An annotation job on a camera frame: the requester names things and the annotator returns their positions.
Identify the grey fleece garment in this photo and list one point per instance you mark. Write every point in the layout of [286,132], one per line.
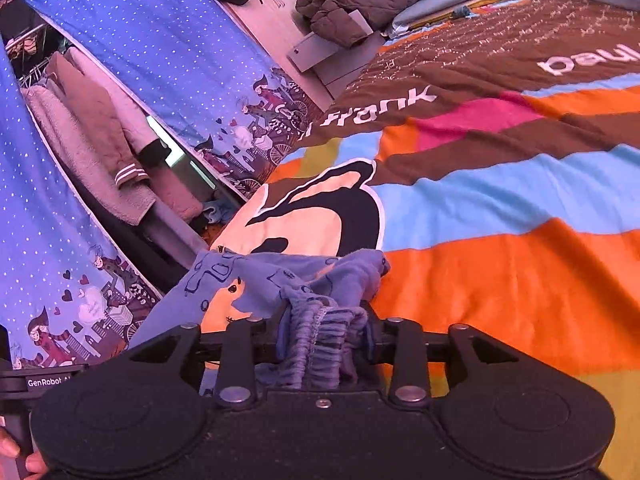
[75,160]

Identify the pale garment with black cuff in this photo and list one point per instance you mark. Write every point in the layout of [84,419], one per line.
[135,120]

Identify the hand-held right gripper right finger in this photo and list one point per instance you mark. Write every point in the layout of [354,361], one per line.
[407,355]

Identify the grey flat box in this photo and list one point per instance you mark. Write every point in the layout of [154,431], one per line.
[330,57]

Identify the person's left hand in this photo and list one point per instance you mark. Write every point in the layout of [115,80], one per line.
[35,465]

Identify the small blue cloth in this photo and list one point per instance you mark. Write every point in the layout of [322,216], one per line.
[220,211]

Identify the colourful striped printed blanket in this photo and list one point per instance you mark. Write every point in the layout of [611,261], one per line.
[500,260]

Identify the brown jacket with striped cuff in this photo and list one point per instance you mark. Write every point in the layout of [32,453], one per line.
[97,110]

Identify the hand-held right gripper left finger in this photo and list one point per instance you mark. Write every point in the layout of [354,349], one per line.
[235,355]

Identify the blue printed pants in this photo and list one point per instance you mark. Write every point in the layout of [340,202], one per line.
[300,280]

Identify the light blue pillow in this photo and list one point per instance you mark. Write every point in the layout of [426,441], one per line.
[450,2]

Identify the blue star-dotted curtain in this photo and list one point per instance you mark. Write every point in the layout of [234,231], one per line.
[165,50]
[35,240]

